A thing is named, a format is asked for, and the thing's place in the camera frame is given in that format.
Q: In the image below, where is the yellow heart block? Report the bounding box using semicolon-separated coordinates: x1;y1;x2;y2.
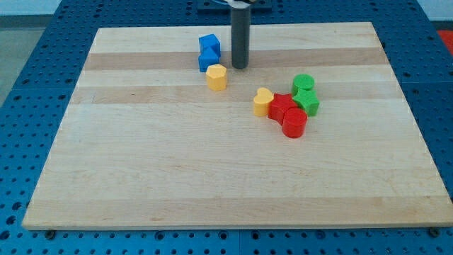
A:
253;87;274;117

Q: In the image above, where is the yellow hexagon block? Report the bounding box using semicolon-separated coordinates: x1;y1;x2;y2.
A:
206;64;227;91

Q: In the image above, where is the red star block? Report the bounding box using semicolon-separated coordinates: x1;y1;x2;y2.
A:
268;93;298;125

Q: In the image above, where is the wooden board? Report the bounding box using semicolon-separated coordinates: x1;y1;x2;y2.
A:
22;22;452;230

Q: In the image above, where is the red cylinder block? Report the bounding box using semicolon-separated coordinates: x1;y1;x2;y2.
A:
282;108;308;138

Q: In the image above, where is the blue pentagon block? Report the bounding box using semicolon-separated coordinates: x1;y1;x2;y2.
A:
198;47;219;72

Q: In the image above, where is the blue cube block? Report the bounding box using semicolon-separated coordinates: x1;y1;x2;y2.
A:
198;34;221;57

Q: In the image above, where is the green star block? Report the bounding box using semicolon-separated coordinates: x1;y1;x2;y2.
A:
292;89;320;117

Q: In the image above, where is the green cylinder block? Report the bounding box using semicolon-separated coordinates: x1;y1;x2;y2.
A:
292;74;315;96

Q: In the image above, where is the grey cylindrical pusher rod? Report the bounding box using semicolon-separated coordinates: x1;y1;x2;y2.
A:
228;1;251;69

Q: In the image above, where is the dark blue base plate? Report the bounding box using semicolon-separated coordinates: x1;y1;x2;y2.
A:
195;0;273;14

